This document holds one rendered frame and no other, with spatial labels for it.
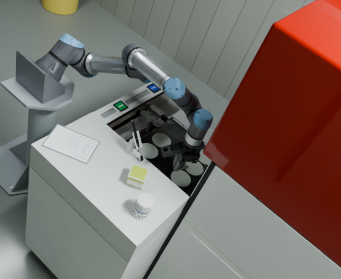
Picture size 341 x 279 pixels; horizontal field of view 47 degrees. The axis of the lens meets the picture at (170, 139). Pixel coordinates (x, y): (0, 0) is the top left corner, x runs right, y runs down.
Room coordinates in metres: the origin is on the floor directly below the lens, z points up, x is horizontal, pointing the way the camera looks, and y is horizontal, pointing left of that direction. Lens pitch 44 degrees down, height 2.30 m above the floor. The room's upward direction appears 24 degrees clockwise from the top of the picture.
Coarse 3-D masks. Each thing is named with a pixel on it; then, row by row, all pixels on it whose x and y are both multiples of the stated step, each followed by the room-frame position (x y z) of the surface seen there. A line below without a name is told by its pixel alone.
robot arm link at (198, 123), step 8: (192, 112) 1.23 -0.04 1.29; (200, 112) 1.21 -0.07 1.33; (208, 112) 1.23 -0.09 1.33; (192, 120) 1.20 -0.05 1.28; (200, 120) 1.17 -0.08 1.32; (208, 120) 1.19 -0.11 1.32; (192, 128) 1.18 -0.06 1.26; (200, 128) 1.17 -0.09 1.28; (208, 128) 1.19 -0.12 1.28; (192, 136) 1.17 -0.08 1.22; (200, 136) 1.18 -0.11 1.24
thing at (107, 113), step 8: (144, 88) 1.66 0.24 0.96; (128, 96) 1.54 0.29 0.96; (136, 96) 1.57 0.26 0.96; (144, 96) 1.60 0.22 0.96; (152, 96) 1.62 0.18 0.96; (112, 104) 1.44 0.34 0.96; (128, 104) 1.49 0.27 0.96; (136, 104) 1.51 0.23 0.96; (96, 112) 1.34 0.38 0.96; (104, 112) 1.36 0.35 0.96; (112, 112) 1.39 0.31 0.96; (120, 112) 1.41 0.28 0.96; (104, 120) 1.31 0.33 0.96
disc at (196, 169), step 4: (188, 164) 1.33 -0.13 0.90; (192, 164) 1.34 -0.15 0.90; (196, 164) 1.35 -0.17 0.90; (200, 164) 1.36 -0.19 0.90; (188, 168) 1.30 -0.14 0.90; (192, 168) 1.31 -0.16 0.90; (196, 168) 1.32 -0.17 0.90; (200, 168) 1.34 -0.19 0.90; (188, 172) 1.28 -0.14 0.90; (192, 172) 1.29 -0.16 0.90; (196, 172) 1.30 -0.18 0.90; (200, 172) 1.31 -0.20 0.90
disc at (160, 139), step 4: (156, 136) 1.42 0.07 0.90; (160, 136) 1.43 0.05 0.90; (164, 136) 1.44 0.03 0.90; (152, 140) 1.38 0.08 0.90; (156, 140) 1.39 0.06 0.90; (160, 140) 1.40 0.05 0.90; (164, 140) 1.41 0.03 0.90; (168, 140) 1.43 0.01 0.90; (156, 144) 1.36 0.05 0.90; (160, 144) 1.37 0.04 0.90; (164, 144) 1.39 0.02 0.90; (168, 144) 1.40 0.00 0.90
